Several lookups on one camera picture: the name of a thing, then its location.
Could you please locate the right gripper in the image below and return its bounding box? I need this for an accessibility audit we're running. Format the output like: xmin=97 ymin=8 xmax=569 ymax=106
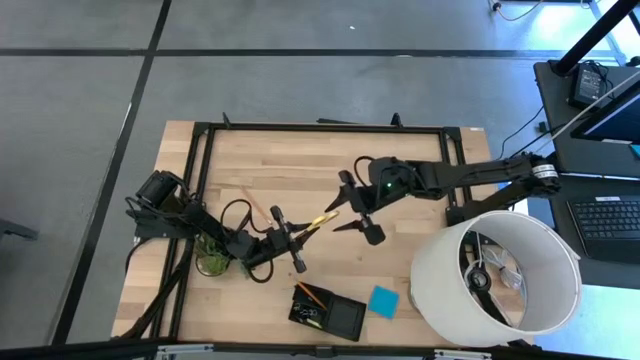
xmin=324 ymin=156 xmax=416 ymax=246

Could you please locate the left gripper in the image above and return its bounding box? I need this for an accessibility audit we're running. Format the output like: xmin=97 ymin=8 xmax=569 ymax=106
xmin=249 ymin=204 xmax=322 ymax=275

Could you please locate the orange pencil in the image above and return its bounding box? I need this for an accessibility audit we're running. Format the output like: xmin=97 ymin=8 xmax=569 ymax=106
xmin=241 ymin=186 xmax=275 ymax=225
xmin=294 ymin=281 xmax=330 ymax=312

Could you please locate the black mesh desk organizer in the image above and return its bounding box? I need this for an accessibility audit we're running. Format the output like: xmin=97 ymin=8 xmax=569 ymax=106
xmin=287 ymin=280 xmax=369 ymax=344

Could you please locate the potted succulent plant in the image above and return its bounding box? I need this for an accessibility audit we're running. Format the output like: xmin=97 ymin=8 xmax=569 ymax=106
xmin=192 ymin=232 xmax=251 ymax=279

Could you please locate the blue sticky note pad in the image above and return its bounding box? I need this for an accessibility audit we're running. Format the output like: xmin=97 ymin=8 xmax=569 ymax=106
xmin=368 ymin=284 xmax=401 ymax=320

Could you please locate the white drum lamp shade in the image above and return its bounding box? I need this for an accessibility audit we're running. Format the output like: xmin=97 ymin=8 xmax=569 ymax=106
xmin=409 ymin=209 xmax=584 ymax=349

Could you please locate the black side desk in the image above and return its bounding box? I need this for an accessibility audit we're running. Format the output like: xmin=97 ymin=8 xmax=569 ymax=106
xmin=544 ymin=172 xmax=640 ymax=291
xmin=532 ymin=59 xmax=640 ymax=179

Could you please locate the white rod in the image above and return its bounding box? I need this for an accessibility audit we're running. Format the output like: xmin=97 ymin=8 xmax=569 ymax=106
xmin=529 ymin=69 xmax=640 ymax=157

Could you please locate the black keyboard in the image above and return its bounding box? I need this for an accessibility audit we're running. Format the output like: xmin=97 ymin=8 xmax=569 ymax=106
xmin=567 ymin=194 xmax=640 ymax=265

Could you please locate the black rig crossbar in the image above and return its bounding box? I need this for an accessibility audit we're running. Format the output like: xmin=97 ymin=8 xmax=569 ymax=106
xmin=0 ymin=338 xmax=640 ymax=360

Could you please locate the black power adapter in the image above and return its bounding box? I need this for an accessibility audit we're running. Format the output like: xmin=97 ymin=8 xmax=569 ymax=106
xmin=567 ymin=62 xmax=609 ymax=110

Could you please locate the computer monitor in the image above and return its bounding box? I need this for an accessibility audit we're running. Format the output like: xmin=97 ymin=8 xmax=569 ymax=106
xmin=569 ymin=77 xmax=640 ymax=147

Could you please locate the grey furniture leg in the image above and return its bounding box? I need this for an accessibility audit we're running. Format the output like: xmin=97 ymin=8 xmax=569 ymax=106
xmin=0 ymin=218 xmax=40 ymax=242

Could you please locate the black aluminium table frame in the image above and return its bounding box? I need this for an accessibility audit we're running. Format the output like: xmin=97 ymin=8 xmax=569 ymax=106
xmin=117 ymin=112 xmax=471 ymax=346

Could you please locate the orange floor cable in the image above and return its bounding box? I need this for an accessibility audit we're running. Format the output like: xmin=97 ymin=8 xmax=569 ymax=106
xmin=487 ymin=0 xmax=546 ymax=22

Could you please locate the black upright post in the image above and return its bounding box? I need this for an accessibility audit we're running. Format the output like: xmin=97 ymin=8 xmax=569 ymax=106
xmin=551 ymin=0 xmax=640 ymax=77

